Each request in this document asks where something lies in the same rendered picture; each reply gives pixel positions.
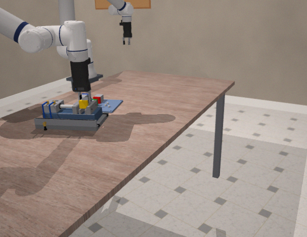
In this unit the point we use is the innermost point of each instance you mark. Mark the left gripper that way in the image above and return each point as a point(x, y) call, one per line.
point(127, 27)

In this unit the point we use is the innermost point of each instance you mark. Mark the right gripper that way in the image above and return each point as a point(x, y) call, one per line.
point(79, 69)

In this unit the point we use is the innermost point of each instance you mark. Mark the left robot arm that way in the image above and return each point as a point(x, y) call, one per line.
point(67, 13)

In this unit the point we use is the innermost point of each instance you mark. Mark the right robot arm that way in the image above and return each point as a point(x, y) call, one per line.
point(35, 39)

